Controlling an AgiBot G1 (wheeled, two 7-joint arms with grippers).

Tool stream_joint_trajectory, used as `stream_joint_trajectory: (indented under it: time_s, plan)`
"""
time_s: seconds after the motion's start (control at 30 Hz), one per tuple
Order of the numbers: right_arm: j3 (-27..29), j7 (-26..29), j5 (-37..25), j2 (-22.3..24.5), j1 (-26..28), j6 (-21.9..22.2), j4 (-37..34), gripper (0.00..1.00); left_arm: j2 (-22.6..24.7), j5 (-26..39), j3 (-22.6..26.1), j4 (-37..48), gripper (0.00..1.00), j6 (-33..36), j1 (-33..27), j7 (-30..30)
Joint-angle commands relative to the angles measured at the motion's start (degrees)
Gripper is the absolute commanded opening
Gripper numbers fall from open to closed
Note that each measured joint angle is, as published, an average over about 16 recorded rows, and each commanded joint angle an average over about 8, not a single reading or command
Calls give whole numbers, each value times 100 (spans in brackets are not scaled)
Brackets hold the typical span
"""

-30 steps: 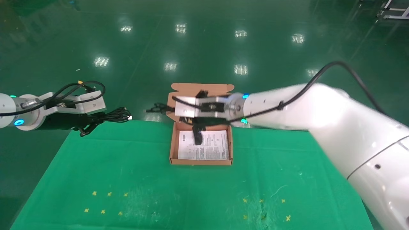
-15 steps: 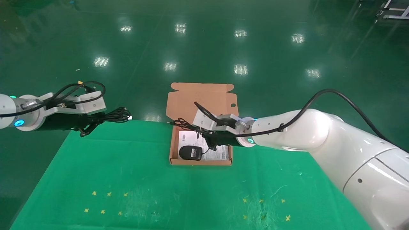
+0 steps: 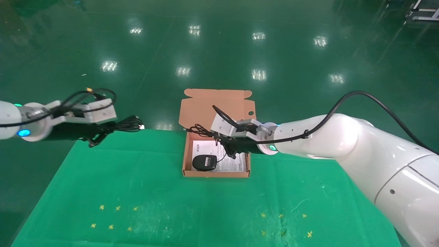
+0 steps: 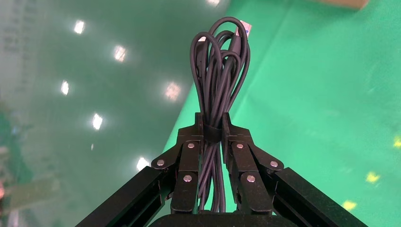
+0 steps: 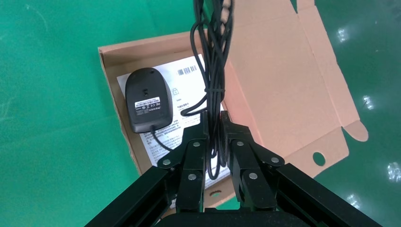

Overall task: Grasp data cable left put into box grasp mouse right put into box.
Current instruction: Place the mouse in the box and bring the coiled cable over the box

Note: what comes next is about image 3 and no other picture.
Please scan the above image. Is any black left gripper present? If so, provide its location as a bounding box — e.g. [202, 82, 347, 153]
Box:
[48, 122, 115, 148]

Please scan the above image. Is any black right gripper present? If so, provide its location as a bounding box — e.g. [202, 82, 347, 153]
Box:
[216, 136, 262, 160]

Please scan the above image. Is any black data cable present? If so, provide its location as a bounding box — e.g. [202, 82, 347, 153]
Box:
[98, 116, 145, 138]

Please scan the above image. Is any black wired computer mouse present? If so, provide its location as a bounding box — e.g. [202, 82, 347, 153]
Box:
[185, 123, 228, 172]

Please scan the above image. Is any orange cardboard box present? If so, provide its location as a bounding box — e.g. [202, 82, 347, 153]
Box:
[178, 89, 257, 178]

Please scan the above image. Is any white printed instruction sheet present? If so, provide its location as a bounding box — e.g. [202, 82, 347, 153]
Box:
[191, 140, 247, 173]

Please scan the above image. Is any green table cloth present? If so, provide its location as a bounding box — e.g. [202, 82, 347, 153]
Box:
[10, 129, 402, 247]

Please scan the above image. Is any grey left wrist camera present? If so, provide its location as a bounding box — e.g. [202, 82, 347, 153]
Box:
[48, 99, 117, 125]

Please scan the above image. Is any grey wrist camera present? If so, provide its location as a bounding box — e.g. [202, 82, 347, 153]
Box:
[48, 99, 117, 125]
[210, 114, 264, 141]

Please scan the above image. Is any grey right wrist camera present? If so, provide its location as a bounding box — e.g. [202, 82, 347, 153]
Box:
[210, 114, 264, 141]

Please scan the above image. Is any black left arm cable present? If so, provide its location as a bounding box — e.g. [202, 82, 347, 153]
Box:
[0, 87, 117, 128]

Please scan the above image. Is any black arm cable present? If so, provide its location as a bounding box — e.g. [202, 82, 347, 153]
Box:
[0, 87, 117, 128]
[212, 91, 439, 155]

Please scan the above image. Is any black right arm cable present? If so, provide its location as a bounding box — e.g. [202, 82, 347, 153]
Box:
[212, 91, 439, 155]

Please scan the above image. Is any white metal frame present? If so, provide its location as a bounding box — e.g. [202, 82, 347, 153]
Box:
[405, 0, 439, 22]

